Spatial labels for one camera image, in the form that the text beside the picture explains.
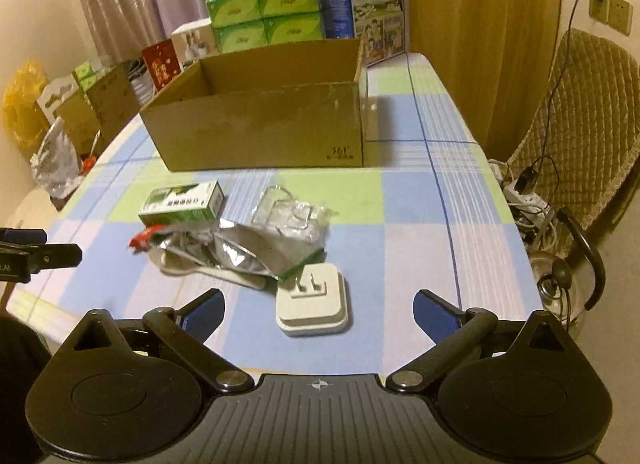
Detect green tissue pack bundle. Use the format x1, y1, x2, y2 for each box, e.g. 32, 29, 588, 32
206, 0, 326, 53

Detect yellow plastic bag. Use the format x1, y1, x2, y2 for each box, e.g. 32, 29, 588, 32
1, 60, 50, 161

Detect brown cardboard boxes on side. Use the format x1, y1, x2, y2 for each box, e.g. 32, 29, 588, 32
37, 64, 140, 157

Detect red gift box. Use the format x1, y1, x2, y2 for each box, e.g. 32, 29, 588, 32
141, 39, 181, 92

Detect red candy wrapper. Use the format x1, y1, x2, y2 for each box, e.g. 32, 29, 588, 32
128, 225, 165, 251

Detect crumpled silver plastic bag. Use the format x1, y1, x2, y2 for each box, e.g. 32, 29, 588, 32
29, 117, 85, 199

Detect blue milk carton box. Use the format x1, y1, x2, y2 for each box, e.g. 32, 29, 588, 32
320, 0, 406, 65

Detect white square plug adapter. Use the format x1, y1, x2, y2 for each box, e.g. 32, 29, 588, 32
276, 262, 349, 336

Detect white photo product box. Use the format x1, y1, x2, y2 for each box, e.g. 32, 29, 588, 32
170, 17, 219, 69

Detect clear plastic wire rack package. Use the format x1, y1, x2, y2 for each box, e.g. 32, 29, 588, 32
250, 185, 333, 246

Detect quilted beige chair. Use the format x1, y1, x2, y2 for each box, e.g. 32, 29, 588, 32
509, 29, 639, 230

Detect white power strip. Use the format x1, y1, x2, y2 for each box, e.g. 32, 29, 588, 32
489, 159, 549, 243

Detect green white spray box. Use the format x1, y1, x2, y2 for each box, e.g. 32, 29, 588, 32
138, 181, 226, 227

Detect steel kettle black handle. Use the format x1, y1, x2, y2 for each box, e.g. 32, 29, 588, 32
528, 207, 606, 333

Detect wall power socket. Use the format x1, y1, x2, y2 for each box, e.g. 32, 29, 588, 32
588, 0, 634, 37

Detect black power cable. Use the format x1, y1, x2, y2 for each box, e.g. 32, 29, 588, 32
514, 0, 601, 195

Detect checkered tablecloth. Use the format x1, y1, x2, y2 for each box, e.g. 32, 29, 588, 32
9, 53, 540, 375

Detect large brown cardboard box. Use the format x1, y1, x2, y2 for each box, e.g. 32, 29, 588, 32
140, 39, 368, 171

